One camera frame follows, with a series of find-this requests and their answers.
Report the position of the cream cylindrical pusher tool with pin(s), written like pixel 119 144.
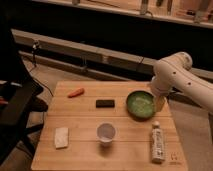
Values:
pixel 159 103

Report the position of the clear plastic cup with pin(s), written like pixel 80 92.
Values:
pixel 106 133

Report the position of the white labelled bottle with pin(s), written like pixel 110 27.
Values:
pixel 158 147

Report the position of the black eraser block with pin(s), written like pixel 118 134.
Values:
pixel 105 103

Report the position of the black office chair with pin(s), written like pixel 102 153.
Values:
pixel 18 96

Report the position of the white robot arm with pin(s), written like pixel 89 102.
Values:
pixel 174 72

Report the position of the orange carrot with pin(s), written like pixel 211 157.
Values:
pixel 76 93

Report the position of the green bowl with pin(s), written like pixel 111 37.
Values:
pixel 140 104

